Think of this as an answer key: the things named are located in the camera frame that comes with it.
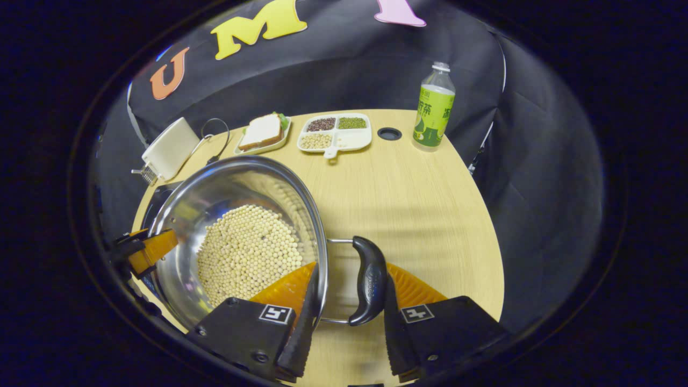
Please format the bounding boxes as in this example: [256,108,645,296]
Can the white toaster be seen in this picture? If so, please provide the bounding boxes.
[141,117,200,182]

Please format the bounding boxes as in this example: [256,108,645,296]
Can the pile of soybeans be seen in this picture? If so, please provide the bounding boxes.
[196,204,304,308]

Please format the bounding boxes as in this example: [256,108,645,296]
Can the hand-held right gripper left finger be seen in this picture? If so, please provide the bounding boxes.
[185,262,320,383]

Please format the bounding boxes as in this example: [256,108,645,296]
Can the small rectangular plate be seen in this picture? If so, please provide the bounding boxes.
[234,116,292,156]

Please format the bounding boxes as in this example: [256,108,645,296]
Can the steel pot with black handles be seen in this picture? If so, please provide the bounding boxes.
[146,155,388,329]

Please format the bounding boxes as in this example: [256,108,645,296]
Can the green drink bottle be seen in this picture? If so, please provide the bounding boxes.
[412,62,456,153]

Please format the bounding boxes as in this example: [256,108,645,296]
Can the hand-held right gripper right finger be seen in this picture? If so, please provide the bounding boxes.
[383,262,508,383]

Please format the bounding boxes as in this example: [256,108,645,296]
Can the white divided dish with beans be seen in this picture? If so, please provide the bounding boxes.
[297,112,372,160]

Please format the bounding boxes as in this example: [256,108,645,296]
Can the sandwich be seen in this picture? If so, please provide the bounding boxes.
[238,112,290,151]

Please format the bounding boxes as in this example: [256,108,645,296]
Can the black induction cooktop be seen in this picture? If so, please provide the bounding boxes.
[137,182,183,318]

